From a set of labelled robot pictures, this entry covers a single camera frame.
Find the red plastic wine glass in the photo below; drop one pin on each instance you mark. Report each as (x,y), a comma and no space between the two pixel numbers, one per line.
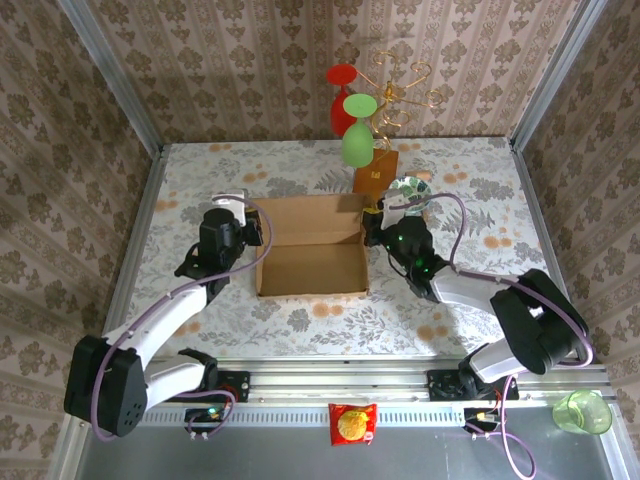
(342,112)

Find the grey metal sheet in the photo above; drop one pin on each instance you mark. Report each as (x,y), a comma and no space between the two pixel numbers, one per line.
(300,460)

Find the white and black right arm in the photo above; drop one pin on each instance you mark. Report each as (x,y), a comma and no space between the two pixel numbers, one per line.
(530,320)

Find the green transparent plastic cup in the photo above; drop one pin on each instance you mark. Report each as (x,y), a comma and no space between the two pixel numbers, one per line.
(582,412)

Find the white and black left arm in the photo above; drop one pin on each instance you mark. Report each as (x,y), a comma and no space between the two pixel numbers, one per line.
(165,315)

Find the brown cardboard box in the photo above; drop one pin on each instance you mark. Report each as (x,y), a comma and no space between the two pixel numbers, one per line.
(310,270)

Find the green plastic wine glass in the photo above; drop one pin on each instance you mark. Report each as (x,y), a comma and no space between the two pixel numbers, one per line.
(356,145)

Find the red snack packet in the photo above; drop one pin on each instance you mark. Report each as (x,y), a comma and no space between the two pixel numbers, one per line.
(352,424)

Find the aluminium front mounting rail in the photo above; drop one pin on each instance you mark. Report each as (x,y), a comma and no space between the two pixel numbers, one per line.
(340,382)

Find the aluminium table side rail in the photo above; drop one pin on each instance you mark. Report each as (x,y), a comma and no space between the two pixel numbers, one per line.
(142,200)
(534,200)

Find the aluminium frame corner post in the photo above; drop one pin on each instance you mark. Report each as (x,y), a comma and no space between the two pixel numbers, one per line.
(115,80)
(555,75)

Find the green patterned plate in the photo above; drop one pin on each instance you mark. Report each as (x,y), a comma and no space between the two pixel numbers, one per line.
(412,189)

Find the wooden rack base block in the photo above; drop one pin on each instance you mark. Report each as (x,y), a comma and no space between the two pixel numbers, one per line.
(375,172)

